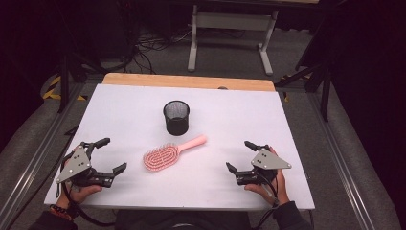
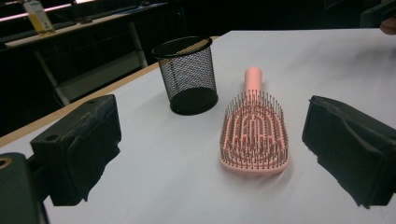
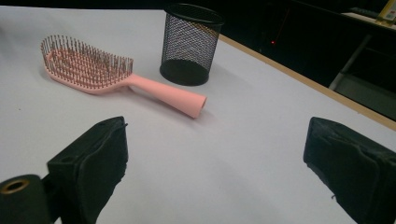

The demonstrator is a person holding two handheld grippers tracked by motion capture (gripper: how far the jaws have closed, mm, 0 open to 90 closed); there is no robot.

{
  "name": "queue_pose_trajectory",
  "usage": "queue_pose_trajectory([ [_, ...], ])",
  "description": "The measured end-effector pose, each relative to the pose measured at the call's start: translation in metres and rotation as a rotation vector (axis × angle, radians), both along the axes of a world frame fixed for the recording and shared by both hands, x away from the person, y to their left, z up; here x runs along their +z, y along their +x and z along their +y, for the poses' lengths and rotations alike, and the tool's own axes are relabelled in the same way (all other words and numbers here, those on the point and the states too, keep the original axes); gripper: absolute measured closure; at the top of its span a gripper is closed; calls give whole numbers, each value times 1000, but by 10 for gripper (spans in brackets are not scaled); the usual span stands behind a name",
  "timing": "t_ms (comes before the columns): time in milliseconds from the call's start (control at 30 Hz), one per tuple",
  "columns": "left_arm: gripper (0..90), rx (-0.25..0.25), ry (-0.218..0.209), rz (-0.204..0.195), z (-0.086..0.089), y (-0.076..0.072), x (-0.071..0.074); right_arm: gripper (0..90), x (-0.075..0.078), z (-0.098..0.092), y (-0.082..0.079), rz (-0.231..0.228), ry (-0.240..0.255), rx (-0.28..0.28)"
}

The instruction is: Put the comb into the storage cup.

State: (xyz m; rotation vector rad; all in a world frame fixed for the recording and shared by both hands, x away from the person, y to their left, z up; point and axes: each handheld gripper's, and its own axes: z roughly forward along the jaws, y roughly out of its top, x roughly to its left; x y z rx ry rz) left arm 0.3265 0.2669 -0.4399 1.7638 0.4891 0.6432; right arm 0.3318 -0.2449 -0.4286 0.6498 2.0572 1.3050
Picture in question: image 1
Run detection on person's left hand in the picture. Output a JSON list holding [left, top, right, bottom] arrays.
[[56, 184, 103, 210]]

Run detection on person's right hand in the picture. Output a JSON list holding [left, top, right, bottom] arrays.
[[243, 146, 291, 206]]

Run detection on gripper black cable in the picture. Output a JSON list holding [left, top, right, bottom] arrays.
[[56, 181, 117, 228], [251, 172, 281, 230]]

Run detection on tangle of black floor cables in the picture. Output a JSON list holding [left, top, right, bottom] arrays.
[[125, 27, 194, 75]]

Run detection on white table cover sheet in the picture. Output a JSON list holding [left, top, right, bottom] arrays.
[[43, 83, 316, 211]]

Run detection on white metal desk frame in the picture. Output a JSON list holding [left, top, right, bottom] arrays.
[[187, 4, 280, 77]]

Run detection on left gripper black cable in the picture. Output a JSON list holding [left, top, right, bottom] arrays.
[[56, 181, 117, 228]]

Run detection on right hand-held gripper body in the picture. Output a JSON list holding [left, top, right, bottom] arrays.
[[235, 148, 292, 187]]

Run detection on aluminium floor rail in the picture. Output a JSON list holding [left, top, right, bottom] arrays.
[[305, 91, 379, 230], [0, 81, 84, 226]]

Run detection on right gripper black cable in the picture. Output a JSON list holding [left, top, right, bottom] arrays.
[[251, 172, 281, 230]]

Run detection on yellow black hazard tape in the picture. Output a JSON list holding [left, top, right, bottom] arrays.
[[42, 74, 89, 102]]

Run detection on person's dark clothed body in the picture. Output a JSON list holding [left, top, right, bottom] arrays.
[[114, 209, 254, 230]]

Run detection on black metal stand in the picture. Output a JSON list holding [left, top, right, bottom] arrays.
[[56, 52, 108, 115], [275, 61, 333, 123]]

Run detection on pink hairbrush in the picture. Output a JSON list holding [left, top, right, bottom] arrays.
[[142, 133, 209, 173]]

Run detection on red and black bracelet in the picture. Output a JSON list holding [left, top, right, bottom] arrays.
[[49, 203, 78, 222]]

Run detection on black mesh pen holder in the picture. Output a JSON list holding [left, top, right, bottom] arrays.
[[163, 100, 191, 136]]

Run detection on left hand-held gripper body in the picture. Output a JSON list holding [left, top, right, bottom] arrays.
[[56, 142, 116, 189]]

